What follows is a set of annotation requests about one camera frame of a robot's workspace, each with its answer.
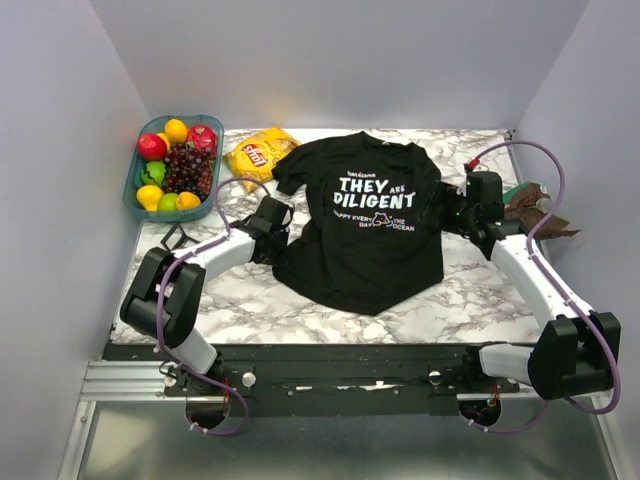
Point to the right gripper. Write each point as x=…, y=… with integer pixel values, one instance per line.
x=447, y=196

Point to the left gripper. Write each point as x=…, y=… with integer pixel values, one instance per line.
x=278, y=259

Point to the black printed t-shirt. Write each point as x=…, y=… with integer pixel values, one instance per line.
x=364, y=249

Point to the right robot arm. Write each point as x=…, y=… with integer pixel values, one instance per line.
x=577, y=350

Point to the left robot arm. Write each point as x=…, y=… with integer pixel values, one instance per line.
x=164, y=297

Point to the black brooch stand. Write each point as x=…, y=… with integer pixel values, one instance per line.
x=176, y=238

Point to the yellow chips bag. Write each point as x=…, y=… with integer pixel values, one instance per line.
x=256, y=156

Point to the orange fruit bottom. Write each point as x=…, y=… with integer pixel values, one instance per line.
x=187, y=201

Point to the orange fruit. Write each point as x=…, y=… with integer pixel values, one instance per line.
x=176, y=131
x=187, y=201

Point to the green lime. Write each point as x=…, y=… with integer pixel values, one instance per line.
x=167, y=202

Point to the purple grapes bunch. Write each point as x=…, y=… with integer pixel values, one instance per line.
x=189, y=169

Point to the red dragon fruit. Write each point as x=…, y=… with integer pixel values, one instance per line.
x=202, y=137

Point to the green watermelon toy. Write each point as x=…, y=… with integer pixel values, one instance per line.
x=153, y=173

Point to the orange fruit top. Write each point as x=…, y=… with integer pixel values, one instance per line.
x=176, y=131

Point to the red apple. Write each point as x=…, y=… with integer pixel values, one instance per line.
x=151, y=147

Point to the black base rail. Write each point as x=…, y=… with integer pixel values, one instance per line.
x=326, y=380

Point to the aluminium frame rail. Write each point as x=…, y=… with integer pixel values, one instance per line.
x=122, y=381

